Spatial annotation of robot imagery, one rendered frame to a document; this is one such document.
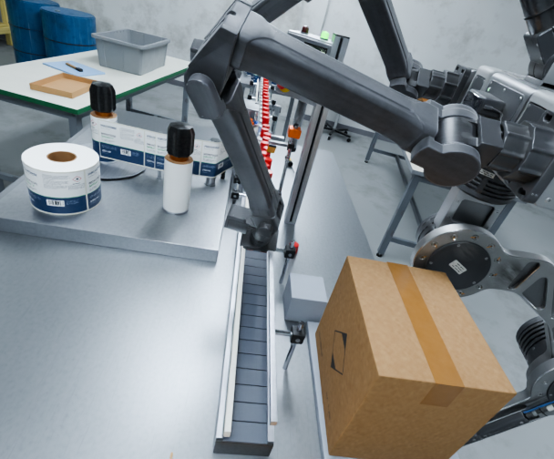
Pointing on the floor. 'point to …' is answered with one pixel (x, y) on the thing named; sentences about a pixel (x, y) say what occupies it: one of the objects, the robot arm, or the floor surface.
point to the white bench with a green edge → (20, 77)
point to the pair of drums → (48, 29)
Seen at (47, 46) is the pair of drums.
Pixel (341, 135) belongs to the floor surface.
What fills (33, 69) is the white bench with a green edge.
